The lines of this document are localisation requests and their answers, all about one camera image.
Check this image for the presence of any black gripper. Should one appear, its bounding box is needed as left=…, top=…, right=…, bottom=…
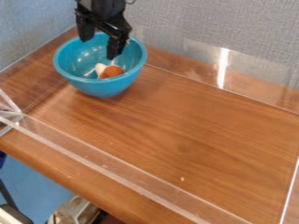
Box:
left=75, top=0, right=132, bottom=60

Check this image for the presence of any blue plastic bowl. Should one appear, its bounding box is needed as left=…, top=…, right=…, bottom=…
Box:
left=53, top=32, right=147, bottom=98

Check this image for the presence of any orange toy mushroom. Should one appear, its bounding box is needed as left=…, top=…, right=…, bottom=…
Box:
left=95, top=63, right=125, bottom=79

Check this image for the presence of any white device under table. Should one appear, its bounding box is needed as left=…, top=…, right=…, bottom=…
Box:
left=47, top=196, right=100, bottom=224

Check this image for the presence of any clear acrylic barrier frame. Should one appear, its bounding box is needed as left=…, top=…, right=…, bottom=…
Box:
left=0, top=31, right=299, bottom=224

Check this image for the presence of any black chair frame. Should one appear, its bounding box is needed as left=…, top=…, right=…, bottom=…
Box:
left=0, top=179, right=33, bottom=224

